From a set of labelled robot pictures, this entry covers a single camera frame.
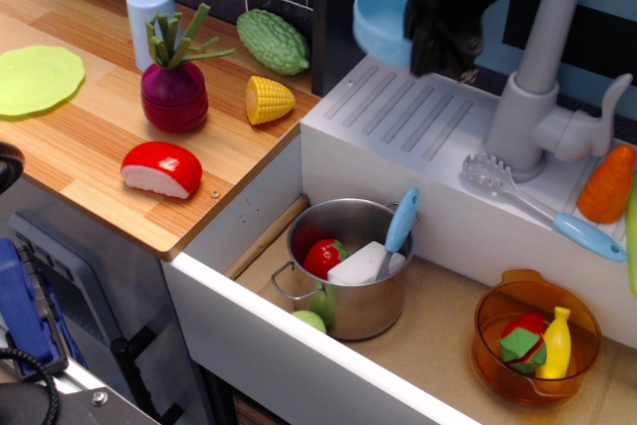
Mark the orange transparent bowl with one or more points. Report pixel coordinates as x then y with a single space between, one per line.
525 291

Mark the yellow toy corn half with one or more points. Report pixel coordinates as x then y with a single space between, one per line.
267 100

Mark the green toy apple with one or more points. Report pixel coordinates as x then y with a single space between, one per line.
311 319

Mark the light blue plastic cup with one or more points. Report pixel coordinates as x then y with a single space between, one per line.
140 12

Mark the blue handled spatula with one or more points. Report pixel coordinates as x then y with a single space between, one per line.
399 229

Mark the red toy pepper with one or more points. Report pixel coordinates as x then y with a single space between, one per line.
323 256

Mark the yellow toy bottle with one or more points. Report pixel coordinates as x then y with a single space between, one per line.
557 339

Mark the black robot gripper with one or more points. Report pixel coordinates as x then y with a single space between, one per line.
447 37

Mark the green toy bitter gourd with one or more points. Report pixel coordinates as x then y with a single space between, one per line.
274 42

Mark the light blue plastic bowl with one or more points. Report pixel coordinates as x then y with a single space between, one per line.
378 30

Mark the grey pasta spoon blue handle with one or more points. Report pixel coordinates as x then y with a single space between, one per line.
495 177

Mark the red green toy strawberry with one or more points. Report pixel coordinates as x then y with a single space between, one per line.
522 346

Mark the lime green plastic plate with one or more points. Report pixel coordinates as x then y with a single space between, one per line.
37 78

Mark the orange toy carrot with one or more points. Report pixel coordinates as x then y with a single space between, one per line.
605 195

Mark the purple toy beet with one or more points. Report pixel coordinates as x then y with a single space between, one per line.
173 91

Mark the green toy vegetable at edge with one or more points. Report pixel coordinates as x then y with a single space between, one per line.
630 237

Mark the white toy sink unit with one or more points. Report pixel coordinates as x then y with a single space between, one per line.
376 134

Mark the blue clamp tool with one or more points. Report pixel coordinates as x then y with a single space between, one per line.
31 311

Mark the stainless steel pot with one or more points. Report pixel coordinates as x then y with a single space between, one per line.
349 311

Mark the black oven door handle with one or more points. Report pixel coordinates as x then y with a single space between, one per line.
126 351

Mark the grey toy faucet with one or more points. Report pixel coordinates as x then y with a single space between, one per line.
528 122

